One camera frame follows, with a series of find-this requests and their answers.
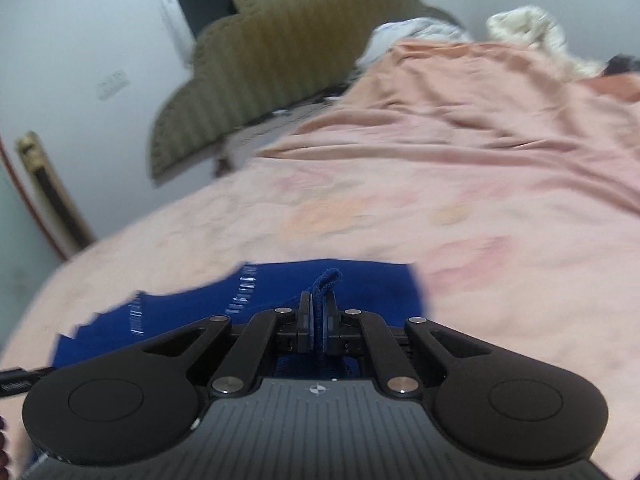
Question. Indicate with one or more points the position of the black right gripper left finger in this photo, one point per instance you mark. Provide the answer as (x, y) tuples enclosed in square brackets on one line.
[(135, 403)]

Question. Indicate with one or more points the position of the orange blanket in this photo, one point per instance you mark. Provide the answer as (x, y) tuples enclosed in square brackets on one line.
[(488, 105)]

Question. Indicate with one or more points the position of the pink floral bed sheet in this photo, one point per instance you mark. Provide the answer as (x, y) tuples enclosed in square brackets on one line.
[(549, 272)]

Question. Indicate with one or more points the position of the dark patterned garment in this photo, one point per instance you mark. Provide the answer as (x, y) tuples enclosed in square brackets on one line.
[(622, 64)]

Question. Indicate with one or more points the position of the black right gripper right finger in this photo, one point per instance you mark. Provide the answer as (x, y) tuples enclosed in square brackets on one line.
[(491, 402)]

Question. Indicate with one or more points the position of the white crumpled cloth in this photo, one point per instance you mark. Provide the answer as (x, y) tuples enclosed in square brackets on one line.
[(430, 29)]

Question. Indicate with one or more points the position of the cream quilt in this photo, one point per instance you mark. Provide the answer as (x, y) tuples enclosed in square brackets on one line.
[(536, 29)]

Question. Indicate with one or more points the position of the olive padded headboard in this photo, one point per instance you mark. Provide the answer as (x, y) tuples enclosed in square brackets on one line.
[(268, 55)]

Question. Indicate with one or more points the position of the person's left hand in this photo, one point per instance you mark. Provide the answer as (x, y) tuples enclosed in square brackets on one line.
[(5, 459)]

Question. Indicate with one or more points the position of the white wall socket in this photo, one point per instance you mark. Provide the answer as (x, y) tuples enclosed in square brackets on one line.
[(112, 84)]

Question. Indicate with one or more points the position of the gold tower fan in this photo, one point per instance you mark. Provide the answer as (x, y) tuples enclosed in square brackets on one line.
[(52, 194)]

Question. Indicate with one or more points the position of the blue knit sweater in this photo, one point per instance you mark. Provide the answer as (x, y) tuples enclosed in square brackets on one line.
[(387, 289)]

